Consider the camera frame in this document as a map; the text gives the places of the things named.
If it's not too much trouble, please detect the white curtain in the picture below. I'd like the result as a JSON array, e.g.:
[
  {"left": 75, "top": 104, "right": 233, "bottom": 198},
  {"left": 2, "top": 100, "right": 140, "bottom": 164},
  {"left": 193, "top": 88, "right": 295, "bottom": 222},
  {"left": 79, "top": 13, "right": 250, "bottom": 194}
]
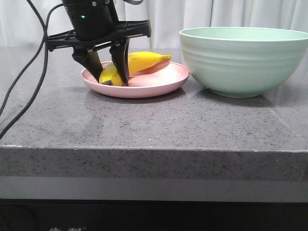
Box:
[{"left": 0, "top": 0, "right": 308, "bottom": 48}]

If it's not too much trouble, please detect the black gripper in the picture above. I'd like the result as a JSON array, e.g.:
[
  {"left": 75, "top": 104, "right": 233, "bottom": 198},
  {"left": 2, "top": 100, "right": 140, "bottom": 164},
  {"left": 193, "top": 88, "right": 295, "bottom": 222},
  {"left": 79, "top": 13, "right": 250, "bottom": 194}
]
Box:
[{"left": 47, "top": 0, "right": 151, "bottom": 85}]

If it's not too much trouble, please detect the black cable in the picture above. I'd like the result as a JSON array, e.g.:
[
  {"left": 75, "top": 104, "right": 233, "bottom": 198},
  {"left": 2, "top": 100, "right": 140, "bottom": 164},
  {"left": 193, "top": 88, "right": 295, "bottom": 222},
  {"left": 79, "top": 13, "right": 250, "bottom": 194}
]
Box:
[{"left": 0, "top": 0, "right": 64, "bottom": 140}]

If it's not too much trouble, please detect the yellow banana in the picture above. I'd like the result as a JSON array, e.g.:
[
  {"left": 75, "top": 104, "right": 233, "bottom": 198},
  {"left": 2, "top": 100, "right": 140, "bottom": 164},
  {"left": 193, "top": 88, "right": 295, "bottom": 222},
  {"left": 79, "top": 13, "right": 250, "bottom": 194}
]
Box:
[{"left": 98, "top": 51, "right": 172, "bottom": 86}]

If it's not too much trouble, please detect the green ribbed bowl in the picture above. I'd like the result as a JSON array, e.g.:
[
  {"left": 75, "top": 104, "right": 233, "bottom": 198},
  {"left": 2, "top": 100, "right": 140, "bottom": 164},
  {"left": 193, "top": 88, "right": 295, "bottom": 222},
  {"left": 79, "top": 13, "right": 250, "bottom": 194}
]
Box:
[{"left": 179, "top": 27, "right": 308, "bottom": 98}]

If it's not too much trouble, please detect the black cabinet below counter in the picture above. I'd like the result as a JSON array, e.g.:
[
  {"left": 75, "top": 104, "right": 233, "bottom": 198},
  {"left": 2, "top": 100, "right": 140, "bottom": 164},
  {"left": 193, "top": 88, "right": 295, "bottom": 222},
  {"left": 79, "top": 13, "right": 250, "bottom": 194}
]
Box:
[{"left": 0, "top": 199, "right": 308, "bottom": 231}]

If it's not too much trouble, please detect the pink plate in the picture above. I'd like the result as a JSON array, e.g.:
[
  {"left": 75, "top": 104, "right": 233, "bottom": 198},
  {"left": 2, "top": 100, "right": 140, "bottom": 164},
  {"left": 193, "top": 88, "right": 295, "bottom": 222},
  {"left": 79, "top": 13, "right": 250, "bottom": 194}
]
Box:
[{"left": 81, "top": 62, "right": 190, "bottom": 98}]

